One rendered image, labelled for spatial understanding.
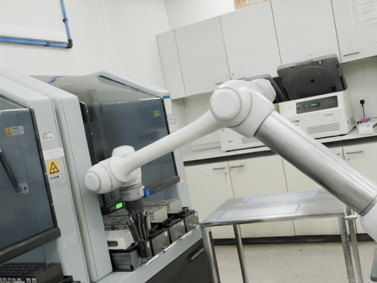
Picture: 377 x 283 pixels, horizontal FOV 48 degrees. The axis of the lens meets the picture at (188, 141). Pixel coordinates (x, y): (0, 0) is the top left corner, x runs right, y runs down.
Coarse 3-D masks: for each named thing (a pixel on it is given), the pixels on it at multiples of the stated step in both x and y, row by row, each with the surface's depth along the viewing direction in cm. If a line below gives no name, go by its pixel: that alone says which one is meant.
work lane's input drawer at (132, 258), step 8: (128, 248) 168; (136, 248) 169; (112, 256) 169; (120, 256) 167; (128, 256) 165; (136, 256) 168; (112, 264) 170; (120, 264) 168; (128, 264) 166; (136, 264) 167; (144, 264) 165
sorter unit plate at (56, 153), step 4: (56, 148) 150; (60, 148) 152; (44, 152) 145; (48, 152) 147; (52, 152) 148; (56, 152) 150; (60, 152) 152; (44, 156) 145; (48, 156) 147; (52, 156) 148; (56, 156) 150; (60, 156) 151
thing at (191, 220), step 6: (192, 210) 215; (174, 216) 209; (180, 216) 207; (186, 216) 208; (192, 216) 212; (186, 222) 206; (192, 222) 211; (198, 222) 216; (186, 228) 205; (192, 228) 210; (198, 228) 206
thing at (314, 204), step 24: (288, 192) 214; (312, 192) 204; (216, 216) 192; (240, 216) 184; (264, 216) 176; (288, 216) 170; (312, 216) 166; (336, 216) 163; (240, 240) 225; (240, 264) 226; (360, 264) 203
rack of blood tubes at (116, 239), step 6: (108, 234) 178; (114, 234) 174; (120, 234) 173; (126, 234) 171; (108, 240) 171; (114, 240) 170; (120, 240) 168; (126, 240) 169; (132, 240) 173; (108, 246) 180; (114, 246) 178; (120, 246) 169; (126, 246) 169
